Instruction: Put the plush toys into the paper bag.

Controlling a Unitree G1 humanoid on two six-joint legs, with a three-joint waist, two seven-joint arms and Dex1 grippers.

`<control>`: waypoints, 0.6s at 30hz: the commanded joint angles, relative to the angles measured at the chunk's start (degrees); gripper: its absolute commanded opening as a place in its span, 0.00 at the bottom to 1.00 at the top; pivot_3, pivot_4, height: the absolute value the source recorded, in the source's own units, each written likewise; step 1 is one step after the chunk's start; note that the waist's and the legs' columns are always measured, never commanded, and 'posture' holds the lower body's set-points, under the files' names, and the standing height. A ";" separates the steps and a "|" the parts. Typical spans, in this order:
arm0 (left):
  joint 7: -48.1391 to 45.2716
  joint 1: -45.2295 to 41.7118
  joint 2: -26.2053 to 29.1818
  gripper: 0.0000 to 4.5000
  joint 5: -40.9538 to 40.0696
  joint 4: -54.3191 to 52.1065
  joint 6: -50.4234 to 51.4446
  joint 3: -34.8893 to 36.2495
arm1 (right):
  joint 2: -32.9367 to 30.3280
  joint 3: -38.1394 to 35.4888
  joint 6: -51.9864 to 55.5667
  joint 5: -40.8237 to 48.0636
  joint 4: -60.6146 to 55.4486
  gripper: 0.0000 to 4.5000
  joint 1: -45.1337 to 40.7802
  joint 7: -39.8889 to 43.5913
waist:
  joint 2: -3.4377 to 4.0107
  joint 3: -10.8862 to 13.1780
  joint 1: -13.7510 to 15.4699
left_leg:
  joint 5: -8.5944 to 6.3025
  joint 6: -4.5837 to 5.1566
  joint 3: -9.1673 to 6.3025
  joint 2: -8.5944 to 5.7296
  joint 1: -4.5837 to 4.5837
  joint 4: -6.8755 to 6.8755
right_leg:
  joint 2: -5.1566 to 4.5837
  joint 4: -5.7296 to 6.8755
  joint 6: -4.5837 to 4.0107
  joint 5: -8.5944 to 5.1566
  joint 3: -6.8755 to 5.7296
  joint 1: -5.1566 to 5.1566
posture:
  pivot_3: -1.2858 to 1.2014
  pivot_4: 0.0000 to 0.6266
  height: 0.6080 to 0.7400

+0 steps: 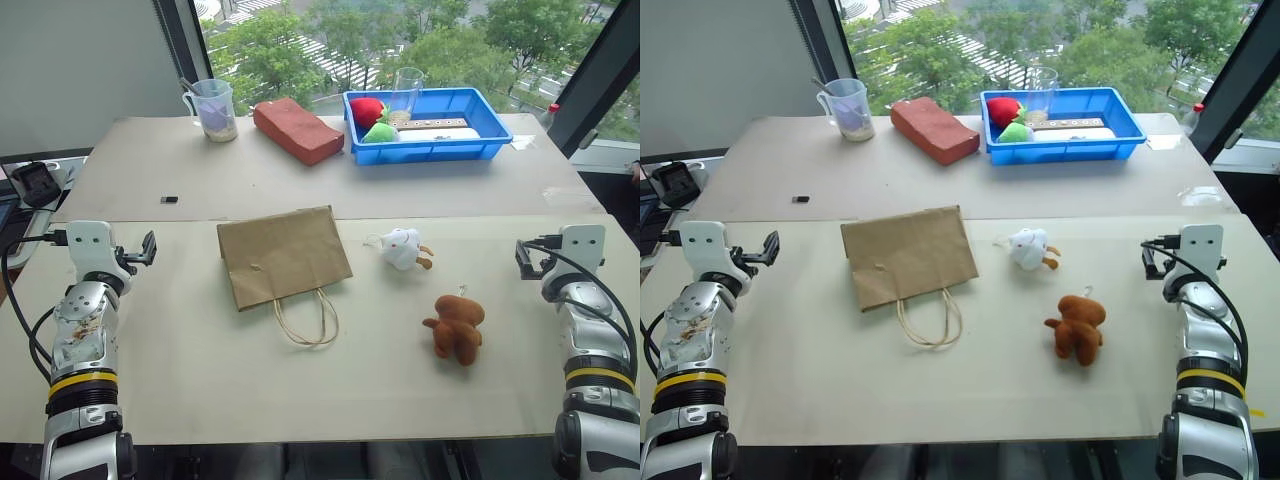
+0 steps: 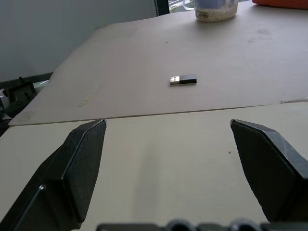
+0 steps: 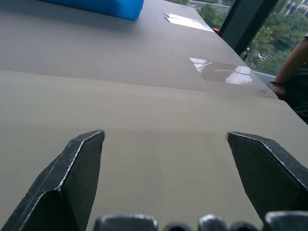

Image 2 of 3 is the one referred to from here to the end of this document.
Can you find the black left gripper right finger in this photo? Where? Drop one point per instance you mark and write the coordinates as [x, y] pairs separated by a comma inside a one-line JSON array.
[[272, 168]]

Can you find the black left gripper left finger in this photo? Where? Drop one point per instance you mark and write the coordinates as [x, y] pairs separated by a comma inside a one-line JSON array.
[[67, 175]]

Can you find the clear glass mug with grains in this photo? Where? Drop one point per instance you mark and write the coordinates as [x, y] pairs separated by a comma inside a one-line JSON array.
[[214, 9]]

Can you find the orange object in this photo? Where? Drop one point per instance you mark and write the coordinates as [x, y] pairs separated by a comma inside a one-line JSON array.
[[280, 3]]

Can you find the black equipment beside table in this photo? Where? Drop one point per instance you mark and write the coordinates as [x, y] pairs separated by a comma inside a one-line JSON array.
[[18, 97]]

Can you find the black USB dongle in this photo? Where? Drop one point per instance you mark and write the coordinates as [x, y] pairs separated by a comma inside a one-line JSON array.
[[183, 79]]

